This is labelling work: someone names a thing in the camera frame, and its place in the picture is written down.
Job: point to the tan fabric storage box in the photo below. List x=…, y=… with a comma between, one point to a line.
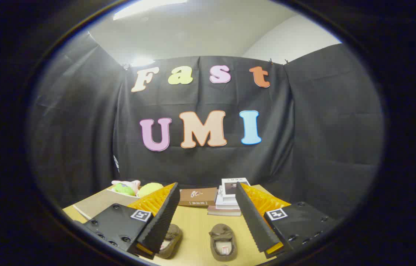
x=99, y=203

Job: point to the yellow plush ball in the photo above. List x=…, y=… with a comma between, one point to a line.
x=149, y=189

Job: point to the brown fuzzy slipper shoe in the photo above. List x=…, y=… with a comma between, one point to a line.
x=222, y=236
x=171, y=242

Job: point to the pink star plush toy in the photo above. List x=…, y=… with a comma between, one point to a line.
x=124, y=187

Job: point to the brown hardcover book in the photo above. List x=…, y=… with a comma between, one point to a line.
x=197, y=196

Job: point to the white book with portrait cover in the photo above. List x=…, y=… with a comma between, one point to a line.
x=231, y=186

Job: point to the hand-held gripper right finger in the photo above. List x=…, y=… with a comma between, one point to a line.
x=254, y=221

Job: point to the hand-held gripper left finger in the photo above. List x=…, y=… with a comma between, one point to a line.
x=163, y=221

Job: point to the pinkish brown book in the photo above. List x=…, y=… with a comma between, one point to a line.
x=224, y=211

